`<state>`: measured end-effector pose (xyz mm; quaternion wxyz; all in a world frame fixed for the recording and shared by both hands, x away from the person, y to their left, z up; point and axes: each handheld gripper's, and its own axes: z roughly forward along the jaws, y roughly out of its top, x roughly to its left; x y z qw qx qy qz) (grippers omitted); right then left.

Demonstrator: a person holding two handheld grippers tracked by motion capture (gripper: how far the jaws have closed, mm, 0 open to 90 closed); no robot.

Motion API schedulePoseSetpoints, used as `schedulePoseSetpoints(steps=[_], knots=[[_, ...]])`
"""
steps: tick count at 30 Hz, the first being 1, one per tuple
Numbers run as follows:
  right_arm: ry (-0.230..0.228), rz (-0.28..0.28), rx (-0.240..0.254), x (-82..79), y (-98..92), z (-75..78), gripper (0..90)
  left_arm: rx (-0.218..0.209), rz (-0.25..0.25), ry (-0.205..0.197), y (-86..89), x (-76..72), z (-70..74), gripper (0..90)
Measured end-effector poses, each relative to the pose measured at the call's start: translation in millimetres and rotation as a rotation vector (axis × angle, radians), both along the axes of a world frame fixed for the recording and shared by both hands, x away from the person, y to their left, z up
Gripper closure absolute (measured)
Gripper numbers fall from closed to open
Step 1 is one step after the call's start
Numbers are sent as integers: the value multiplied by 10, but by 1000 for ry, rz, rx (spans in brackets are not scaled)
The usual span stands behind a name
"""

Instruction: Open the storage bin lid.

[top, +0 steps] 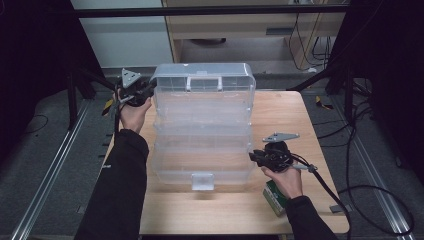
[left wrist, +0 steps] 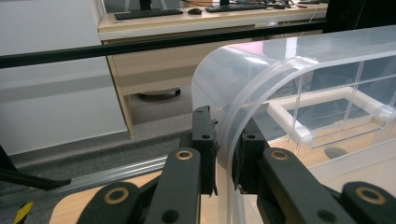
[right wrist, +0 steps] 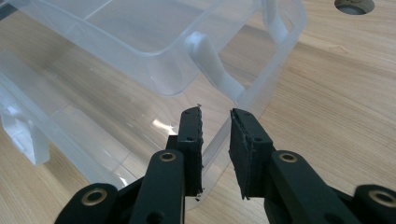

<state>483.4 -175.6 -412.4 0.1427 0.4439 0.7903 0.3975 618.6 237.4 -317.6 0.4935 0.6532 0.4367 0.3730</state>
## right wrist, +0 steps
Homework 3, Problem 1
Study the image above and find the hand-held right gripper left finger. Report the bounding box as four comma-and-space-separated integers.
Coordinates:
129, 106, 205, 224

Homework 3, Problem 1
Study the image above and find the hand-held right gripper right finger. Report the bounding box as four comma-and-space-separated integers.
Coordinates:
229, 107, 362, 224

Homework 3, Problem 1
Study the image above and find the clear plastic storage box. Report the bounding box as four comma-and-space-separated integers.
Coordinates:
0, 0, 308, 211

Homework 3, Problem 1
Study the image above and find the round table grommet hole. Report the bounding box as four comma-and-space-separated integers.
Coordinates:
333, 0, 376, 16

